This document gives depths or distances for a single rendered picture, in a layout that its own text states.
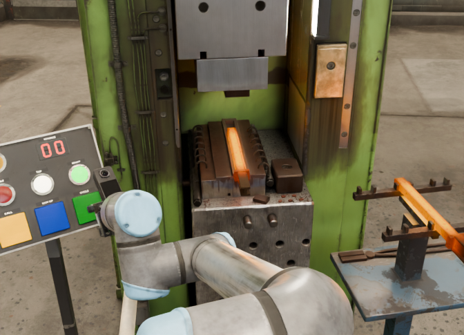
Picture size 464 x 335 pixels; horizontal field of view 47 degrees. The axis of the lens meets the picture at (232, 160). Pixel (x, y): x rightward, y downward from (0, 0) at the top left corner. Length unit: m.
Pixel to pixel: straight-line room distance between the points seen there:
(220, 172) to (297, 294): 1.13
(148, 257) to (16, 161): 0.56
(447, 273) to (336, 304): 1.25
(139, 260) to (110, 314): 1.60
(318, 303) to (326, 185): 1.34
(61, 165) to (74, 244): 1.65
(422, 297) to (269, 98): 0.90
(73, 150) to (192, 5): 0.51
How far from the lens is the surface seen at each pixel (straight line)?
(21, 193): 1.52
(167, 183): 1.83
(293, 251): 1.78
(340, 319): 0.60
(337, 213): 1.98
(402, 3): 7.64
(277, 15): 1.50
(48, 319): 2.73
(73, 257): 3.06
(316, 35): 1.65
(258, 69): 1.53
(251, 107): 2.09
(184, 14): 1.47
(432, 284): 1.79
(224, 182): 1.67
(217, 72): 1.52
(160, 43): 1.64
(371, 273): 1.78
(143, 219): 1.08
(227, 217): 1.67
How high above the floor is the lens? 1.82
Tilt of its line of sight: 28 degrees down
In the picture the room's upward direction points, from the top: 1 degrees counter-clockwise
